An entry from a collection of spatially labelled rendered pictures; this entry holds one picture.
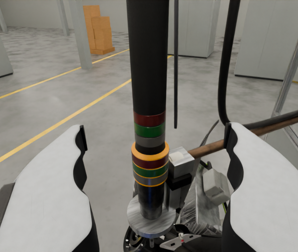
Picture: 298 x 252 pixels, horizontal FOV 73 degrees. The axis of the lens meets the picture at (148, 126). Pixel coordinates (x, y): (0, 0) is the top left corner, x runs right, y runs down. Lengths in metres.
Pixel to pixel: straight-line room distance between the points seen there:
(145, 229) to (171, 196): 0.05
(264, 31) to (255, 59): 0.60
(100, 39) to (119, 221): 7.09
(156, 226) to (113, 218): 1.78
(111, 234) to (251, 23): 5.01
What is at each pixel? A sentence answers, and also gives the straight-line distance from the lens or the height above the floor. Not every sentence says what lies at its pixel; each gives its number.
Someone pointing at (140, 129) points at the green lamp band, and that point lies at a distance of 0.20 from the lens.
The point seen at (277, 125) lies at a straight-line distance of 0.38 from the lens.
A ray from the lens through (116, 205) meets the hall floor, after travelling 2.16.
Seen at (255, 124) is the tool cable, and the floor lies 1.55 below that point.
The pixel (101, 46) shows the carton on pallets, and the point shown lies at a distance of 8.33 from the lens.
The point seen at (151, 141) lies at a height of 1.58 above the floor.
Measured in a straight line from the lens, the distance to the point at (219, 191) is 0.77.
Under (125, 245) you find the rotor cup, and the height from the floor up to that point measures 1.19.
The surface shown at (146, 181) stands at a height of 1.53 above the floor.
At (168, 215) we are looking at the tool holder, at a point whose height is 1.45.
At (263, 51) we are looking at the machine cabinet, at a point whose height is 0.65.
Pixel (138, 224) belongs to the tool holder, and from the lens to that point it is 0.30.
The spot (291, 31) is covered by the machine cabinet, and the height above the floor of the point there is 1.10.
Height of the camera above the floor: 1.70
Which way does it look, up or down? 32 degrees down
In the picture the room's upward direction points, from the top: 1 degrees counter-clockwise
